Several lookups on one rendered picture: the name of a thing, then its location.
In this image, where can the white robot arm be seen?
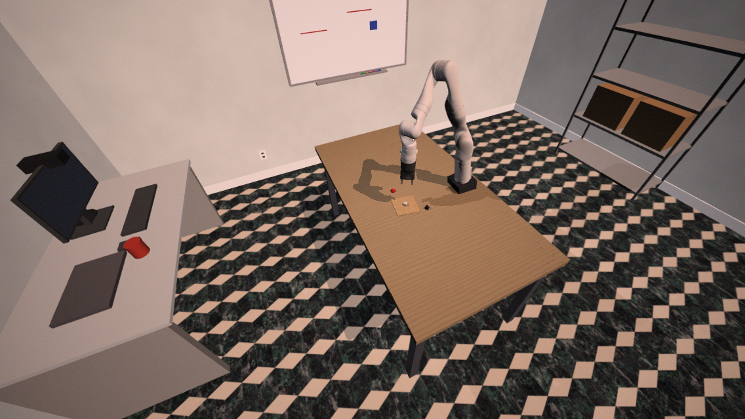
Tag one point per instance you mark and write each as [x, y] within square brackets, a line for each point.
[442, 70]

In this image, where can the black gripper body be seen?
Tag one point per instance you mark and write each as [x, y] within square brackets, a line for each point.
[408, 163]

